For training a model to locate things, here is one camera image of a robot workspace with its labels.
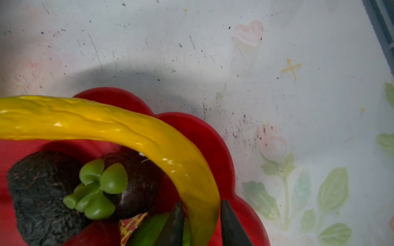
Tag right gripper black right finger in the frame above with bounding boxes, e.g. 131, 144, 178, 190
220, 200, 253, 246

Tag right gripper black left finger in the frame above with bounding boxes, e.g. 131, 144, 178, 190
154, 202, 185, 246

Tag dark green lime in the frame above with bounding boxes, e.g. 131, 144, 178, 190
126, 212, 191, 246

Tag dark purple plum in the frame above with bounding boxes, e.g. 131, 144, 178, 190
100, 149, 163, 221

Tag red strawberry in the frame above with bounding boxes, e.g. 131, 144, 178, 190
63, 159, 128, 246

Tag red flower-shaped plate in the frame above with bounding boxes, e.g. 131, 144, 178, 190
1, 88, 269, 246

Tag dark avocado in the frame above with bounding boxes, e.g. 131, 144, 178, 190
7, 151, 92, 246

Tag yellow banana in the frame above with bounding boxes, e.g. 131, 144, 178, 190
1, 96, 220, 246

